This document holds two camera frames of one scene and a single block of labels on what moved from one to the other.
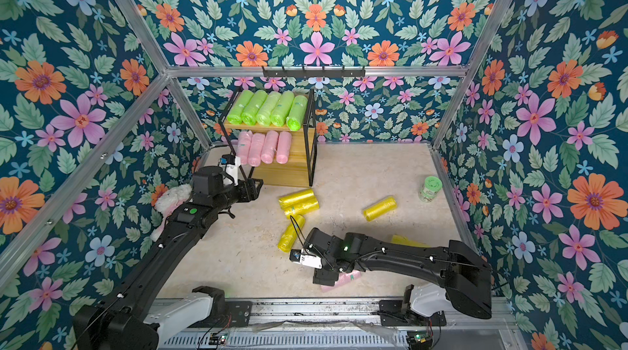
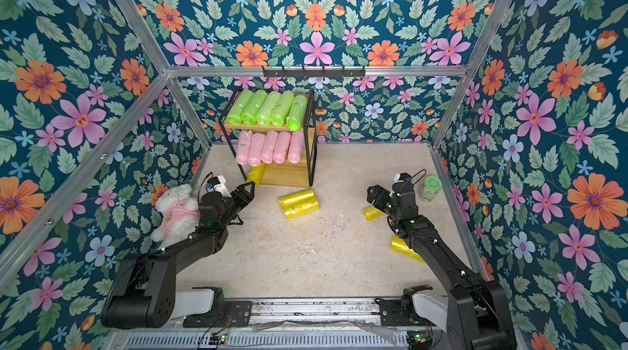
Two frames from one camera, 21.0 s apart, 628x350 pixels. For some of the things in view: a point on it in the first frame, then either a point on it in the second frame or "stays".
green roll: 249,114 stays
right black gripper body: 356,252 → 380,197
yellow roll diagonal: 295,223 → 256,173
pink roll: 284,146 stays
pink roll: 269,148 stays
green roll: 280,114 stays
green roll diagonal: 241,100 stays
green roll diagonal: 294,118 stays
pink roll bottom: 343,277 → 296,147
